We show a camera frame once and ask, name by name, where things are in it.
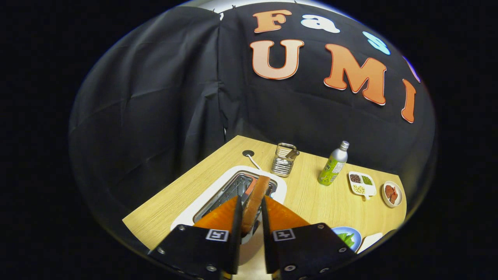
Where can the silver bottle with green label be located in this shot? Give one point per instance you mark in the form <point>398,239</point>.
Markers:
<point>330,171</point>

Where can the toasted bread slice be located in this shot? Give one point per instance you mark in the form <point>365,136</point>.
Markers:
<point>256,202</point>

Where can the brown meat piece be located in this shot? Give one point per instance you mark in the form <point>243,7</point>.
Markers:
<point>393,198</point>
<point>389,191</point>

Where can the blue round plate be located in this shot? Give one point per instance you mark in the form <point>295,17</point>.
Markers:
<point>358,237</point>

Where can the white square plate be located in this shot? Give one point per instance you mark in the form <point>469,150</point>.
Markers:
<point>369,241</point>

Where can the white toaster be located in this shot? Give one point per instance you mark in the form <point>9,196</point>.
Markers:
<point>281,187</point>

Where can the heap of dark red beans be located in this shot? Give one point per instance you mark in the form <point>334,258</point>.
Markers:
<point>355,178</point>

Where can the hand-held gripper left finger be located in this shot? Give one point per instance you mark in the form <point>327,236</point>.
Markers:
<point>237,233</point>

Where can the green lettuce leaf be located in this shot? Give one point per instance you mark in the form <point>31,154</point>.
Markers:
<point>346,239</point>

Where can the white round plate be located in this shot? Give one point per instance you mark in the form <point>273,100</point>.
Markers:
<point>399,190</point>

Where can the white divided dish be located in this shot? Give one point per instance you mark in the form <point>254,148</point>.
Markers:
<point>371,189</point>

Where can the heap of pale soybeans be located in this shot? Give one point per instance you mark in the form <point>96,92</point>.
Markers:
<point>358,189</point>

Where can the heap of green beans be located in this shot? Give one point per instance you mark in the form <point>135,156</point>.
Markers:
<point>367,180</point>

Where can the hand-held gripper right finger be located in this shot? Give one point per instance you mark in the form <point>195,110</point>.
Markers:
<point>267,241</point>

